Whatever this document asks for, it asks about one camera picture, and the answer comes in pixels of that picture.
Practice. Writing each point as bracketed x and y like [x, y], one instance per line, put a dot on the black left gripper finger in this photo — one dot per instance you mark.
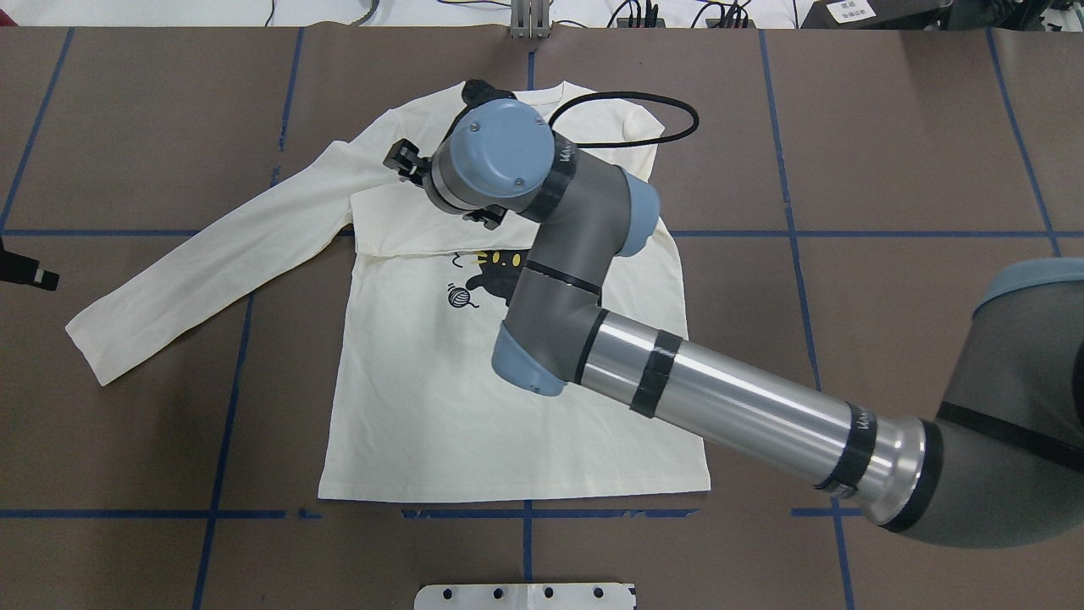
[21, 270]

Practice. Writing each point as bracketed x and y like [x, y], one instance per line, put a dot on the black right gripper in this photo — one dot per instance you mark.
[408, 161]

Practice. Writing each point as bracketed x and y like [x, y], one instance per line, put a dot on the white long-sleeve cat shirt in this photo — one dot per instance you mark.
[418, 415]

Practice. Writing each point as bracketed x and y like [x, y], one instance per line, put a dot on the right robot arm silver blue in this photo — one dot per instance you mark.
[998, 465]

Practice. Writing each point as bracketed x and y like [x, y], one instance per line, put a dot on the black box with white label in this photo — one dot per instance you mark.
[906, 15]

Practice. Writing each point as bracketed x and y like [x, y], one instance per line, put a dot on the aluminium frame post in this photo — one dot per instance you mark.
[530, 19]

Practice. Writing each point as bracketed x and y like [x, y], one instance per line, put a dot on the black power strip with cables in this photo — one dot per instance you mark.
[691, 15]

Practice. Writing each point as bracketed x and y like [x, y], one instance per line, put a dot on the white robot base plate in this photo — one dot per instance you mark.
[586, 595]

